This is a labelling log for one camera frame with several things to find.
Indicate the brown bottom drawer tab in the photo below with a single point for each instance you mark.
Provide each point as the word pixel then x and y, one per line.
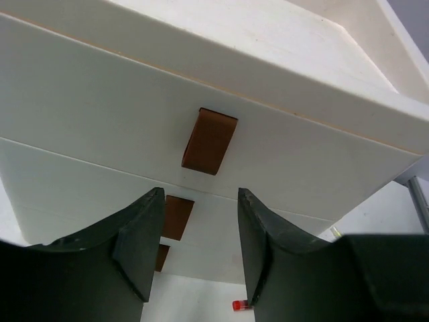
pixel 161 257

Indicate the white drawer cabinet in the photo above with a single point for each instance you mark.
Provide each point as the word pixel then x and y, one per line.
pixel 348 65

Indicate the brown middle drawer tab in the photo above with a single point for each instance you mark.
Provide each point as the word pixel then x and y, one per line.
pixel 177 213

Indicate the brown drawer tab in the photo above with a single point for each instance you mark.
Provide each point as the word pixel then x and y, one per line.
pixel 177 213
pixel 161 257

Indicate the aluminium table edge rail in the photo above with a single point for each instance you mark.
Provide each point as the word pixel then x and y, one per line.
pixel 419 202

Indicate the red gel pen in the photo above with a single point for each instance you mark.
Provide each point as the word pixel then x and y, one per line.
pixel 241 305

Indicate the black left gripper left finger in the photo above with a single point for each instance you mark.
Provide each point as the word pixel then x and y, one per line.
pixel 103 272

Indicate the yellow highlighter pen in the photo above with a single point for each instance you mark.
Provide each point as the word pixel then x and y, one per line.
pixel 335 232

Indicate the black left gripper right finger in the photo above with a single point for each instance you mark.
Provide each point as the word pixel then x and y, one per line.
pixel 292 275

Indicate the white top drawer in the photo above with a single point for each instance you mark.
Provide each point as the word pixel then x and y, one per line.
pixel 67 97

